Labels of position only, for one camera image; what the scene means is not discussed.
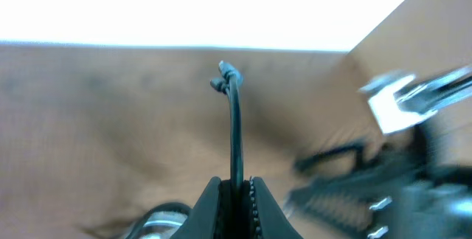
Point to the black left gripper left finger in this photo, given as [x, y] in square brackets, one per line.
[202, 219]

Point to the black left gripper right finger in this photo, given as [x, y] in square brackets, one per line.
[267, 219]

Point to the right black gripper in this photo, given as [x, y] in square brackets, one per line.
[400, 193]

